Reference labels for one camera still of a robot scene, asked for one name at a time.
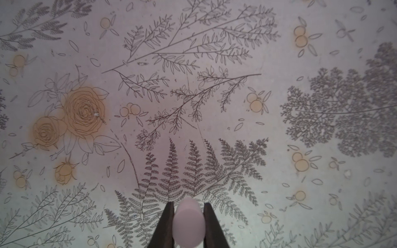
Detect white glue stick cap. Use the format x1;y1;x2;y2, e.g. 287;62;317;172
172;197;205;248

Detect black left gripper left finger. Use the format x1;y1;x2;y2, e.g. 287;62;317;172
147;201;175;248

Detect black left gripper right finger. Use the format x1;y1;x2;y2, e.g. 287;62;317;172
203;203;230;248

